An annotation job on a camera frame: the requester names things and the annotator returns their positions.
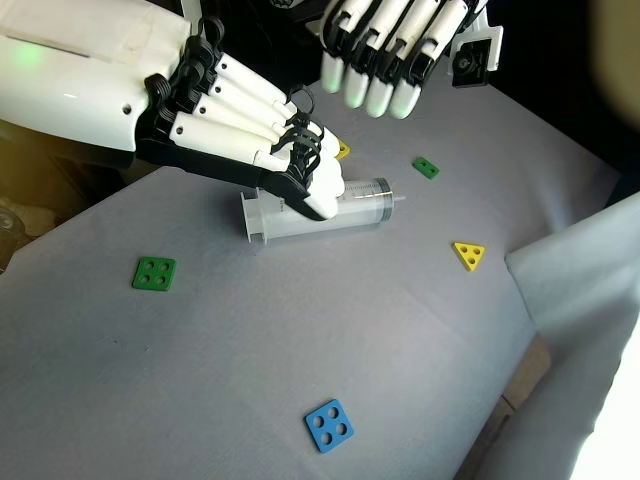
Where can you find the light grey fabric sheet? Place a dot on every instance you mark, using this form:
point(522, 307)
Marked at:
point(575, 310)

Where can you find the yellow triangle three-hole block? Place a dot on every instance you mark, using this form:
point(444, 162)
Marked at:
point(344, 151)
point(470, 266)

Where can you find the large clear plastic syringe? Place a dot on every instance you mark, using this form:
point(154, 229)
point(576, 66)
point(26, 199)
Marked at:
point(360, 210)

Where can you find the blue square four-hole block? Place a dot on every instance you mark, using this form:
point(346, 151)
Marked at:
point(330, 426)

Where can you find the green square four-hole block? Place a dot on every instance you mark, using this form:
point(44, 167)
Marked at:
point(153, 272)

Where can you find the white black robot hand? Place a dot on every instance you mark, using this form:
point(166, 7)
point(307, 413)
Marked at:
point(75, 85)
point(380, 95)

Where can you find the grey table cloth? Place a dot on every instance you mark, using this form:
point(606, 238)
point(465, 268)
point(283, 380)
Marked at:
point(350, 340)

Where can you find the small green two-hole block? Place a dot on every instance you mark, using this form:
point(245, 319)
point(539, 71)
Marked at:
point(426, 167)

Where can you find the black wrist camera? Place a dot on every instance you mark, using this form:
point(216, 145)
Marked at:
point(470, 62)

